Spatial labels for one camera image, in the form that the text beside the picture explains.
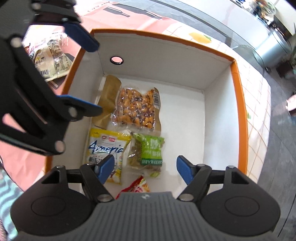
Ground yellow America snack bag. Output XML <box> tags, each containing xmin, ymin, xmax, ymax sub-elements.
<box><xmin>85</xmin><ymin>128</ymin><xmax>132</xmax><ymax>184</ymax></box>

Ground red Mimi fries snack bag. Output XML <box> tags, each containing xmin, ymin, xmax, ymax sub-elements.
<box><xmin>116</xmin><ymin>176</ymin><xmax>150</xmax><ymax>199</ymax></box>

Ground green snack bag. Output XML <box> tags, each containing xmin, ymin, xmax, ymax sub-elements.
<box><xmin>127</xmin><ymin>132</ymin><xmax>165</xmax><ymax>178</ymax></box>

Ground clear bag orange nuts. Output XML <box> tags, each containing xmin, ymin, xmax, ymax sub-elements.
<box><xmin>92</xmin><ymin>75</ymin><xmax>162</xmax><ymax>136</ymax></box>

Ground pink table mat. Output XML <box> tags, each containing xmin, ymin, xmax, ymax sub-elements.
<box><xmin>1</xmin><ymin>1</ymin><xmax>172</xmax><ymax>191</ymax></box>

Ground orange white cardboard box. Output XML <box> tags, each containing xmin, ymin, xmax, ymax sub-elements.
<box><xmin>60</xmin><ymin>29</ymin><xmax>248</xmax><ymax>196</ymax></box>

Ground lemon print tablecloth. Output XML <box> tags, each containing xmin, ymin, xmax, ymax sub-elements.
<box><xmin>162</xmin><ymin>14</ymin><xmax>273</xmax><ymax>183</ymax></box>

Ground silver trash can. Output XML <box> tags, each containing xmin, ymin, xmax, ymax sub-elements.
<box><xmin>255</xmin><ymin>30</ymin><xmax>292</xmax><ymax>68</ymax></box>

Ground white tv cabinet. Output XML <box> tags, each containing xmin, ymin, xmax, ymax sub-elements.
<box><xmin>162</xmin><ymin>0</ymin><xmax>278</xmax><ymax>47</ymax></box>

